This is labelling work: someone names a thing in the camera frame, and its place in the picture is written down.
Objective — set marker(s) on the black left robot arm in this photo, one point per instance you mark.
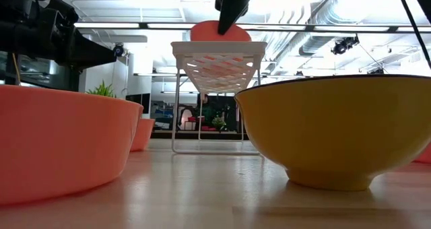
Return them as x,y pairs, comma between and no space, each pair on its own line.
17,30

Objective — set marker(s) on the green plant in white pot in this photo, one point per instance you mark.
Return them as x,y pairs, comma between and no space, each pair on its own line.
102,90

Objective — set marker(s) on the round black wall device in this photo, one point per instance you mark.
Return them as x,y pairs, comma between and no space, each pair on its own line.
118,50

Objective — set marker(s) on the black hanging ceiling device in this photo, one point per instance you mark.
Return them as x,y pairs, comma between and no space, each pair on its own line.
343,45

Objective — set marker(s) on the black aluminium table frame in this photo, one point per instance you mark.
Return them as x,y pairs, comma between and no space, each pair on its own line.
161,134

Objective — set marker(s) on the yellow floral patterned mini bowl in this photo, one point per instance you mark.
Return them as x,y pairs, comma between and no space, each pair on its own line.
336,128

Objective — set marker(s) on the small background potted plant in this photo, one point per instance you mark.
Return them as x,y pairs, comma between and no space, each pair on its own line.
219,123

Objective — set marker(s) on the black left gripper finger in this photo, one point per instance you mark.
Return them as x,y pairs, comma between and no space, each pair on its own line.
91,54

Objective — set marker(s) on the person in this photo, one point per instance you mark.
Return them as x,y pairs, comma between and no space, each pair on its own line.
208,114

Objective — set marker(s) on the silver ceiling ventilation duct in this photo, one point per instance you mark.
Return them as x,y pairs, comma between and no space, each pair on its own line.
323,13

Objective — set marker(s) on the black computer monitor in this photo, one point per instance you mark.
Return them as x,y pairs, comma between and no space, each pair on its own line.
144,102

